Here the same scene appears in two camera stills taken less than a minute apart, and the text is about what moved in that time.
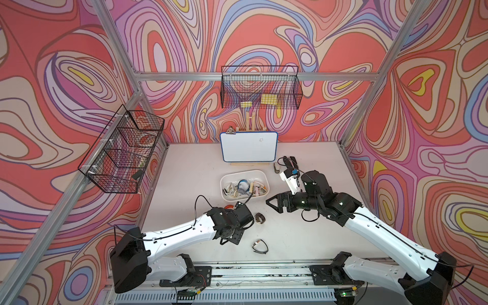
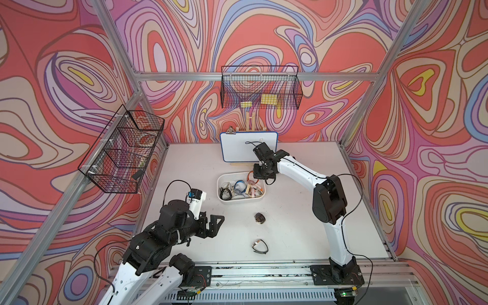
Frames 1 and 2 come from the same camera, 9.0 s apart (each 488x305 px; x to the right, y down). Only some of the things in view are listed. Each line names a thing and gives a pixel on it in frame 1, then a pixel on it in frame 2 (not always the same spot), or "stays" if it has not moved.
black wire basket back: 260,87 stays
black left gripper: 237,237 -> 213,229
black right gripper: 286,196 -> 257,175
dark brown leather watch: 260,218 stays
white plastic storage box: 244,185 stays
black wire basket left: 116,159 stays
